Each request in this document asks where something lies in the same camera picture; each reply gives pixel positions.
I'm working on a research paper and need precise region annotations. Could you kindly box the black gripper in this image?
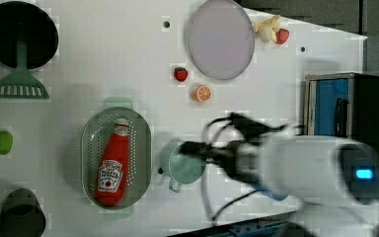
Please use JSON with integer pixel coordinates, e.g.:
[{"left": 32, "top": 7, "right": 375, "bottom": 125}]
[{"left": 179, "top": 140, "right": 261, "bottom": 185}]

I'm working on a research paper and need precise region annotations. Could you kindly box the red ketchup bottle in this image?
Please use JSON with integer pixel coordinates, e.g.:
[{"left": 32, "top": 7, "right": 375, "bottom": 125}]
[{"left": 95, "top": 118, "right": 130, "bottom": 206}]

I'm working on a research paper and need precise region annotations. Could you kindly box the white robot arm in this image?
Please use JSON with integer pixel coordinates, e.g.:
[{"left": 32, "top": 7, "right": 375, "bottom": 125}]
[{"left": 180, "top": 128, "right": 379, "bottom": 237}]

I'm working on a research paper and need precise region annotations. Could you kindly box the green cup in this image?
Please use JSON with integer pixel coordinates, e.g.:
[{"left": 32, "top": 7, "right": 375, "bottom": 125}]
[{"left": 161, "top": 141, "right": 206, "bottom": 193}]

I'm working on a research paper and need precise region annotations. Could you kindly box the orange slice toy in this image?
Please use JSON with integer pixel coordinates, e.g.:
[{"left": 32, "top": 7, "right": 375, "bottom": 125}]
[{"left": 192, "top": 85, "right": 211, "bottom": 103}]

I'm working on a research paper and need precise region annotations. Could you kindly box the blue bowl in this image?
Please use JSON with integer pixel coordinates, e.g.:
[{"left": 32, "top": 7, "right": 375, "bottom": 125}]
[{"left": 253, "top": 186, "right": 288, "bottom": 201}]

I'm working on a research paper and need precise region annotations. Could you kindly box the red toy strawberry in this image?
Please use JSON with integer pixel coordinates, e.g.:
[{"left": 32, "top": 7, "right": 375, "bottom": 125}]
[
  {"left": 276, "top": 29, "right": 290, "bottom": 44},
  {"left": 174, "top": 67, "right": 189, "bottom": 82}
]

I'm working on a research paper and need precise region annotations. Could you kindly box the lilac round plate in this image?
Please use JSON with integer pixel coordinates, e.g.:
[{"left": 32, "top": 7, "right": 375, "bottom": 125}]
[{"left": 186, "top": 0, "right": 255, "bottom": 80}]

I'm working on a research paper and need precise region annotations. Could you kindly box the toy peeled banana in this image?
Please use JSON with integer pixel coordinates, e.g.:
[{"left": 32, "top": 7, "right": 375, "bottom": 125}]
[{"left": 253, "top": 15, "right": 280, "bottom": 43}]

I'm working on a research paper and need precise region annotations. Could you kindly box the black toaster oven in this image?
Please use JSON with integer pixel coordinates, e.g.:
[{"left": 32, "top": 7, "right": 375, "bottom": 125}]
[{"left": 302, "top": 73, "right": 379, "bottom": 154}]

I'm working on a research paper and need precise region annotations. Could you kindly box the green slotted spatula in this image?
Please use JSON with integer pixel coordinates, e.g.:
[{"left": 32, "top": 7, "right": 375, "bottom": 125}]
[{"left": 0, "top": 39, "right": 49, "bottom": 100}]

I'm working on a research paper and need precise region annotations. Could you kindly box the green toy lime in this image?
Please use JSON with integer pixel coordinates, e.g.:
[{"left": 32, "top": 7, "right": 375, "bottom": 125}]
[{"left": 0, "top": 130, "right": 14, "bottom": 155}]

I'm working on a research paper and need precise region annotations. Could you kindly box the black frying pan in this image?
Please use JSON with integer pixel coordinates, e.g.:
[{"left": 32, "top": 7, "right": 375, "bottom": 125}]
[{"left": 0, "top": 1, "right": 58, "bottom": 69}]

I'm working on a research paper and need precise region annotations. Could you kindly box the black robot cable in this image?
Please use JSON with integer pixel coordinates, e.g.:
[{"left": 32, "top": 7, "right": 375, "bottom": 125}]
[{"left": 200, "top": 112, "right": 290, "bottom": 225}]

